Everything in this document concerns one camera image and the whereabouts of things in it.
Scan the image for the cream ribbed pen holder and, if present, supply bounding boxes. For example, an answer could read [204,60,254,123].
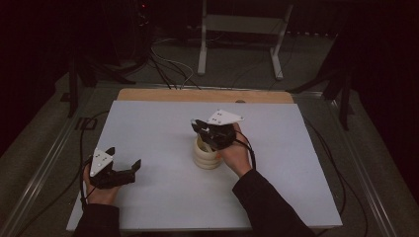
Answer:
[193,133,223,171]

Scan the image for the black tripod stand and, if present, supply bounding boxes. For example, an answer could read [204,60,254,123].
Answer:
[60,55,136,119]

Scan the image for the metal floor rail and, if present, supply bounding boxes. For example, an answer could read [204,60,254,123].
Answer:
[0,86,100,237]
[293,90,398,237]

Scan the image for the black stand with feet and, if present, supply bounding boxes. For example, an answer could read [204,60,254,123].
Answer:
[286,65,356,131]

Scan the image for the person's left hand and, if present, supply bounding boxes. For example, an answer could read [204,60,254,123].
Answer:
[82,163,121,206]

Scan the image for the black floor cables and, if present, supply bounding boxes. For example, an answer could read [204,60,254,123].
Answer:
[147,48,202,91]

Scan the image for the hand-held gripper cable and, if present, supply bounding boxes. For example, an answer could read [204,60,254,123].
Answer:
[234,117,369,237]
[16,111,111,237]

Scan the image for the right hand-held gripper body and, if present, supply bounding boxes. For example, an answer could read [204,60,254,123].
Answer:
[205,109,246,152]

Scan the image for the right hand-held gripper cable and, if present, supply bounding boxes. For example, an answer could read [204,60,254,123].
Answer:
[234,117,369,237]

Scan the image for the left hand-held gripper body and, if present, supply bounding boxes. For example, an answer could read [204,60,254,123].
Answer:
[88,147,137,190]

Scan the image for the white metal stand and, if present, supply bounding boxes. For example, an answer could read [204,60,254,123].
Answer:
[197,0,294,81]

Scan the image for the left hand-held gripper cable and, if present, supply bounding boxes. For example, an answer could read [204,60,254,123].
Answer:
[16,111,111,237]

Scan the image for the person's right hand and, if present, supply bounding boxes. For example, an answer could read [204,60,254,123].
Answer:
[217,122,253,179]

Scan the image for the white board sheet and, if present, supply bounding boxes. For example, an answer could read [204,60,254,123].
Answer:
[65,100,344,231]

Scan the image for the white floor cable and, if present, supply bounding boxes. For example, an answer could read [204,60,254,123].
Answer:
[151,48,196,90]

